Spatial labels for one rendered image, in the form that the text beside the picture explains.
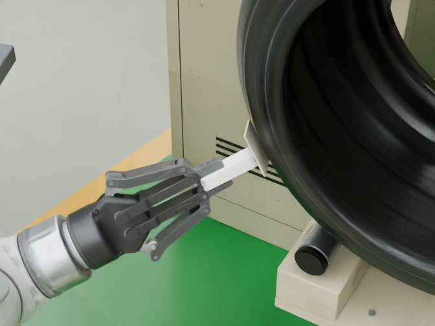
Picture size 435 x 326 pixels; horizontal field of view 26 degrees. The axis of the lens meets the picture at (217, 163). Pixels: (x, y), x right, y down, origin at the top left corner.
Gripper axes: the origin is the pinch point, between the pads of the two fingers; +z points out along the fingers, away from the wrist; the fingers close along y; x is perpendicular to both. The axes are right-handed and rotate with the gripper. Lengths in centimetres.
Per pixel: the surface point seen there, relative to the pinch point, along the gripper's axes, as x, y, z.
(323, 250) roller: 1.9, 15.1, 5.9
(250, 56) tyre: 5.1, -13.3, 8.4
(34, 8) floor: -215, 15, -45
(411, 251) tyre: 9.9, 15.5, 15.0
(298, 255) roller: 0.9, 14.7, 2.8
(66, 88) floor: -173, 33, -42
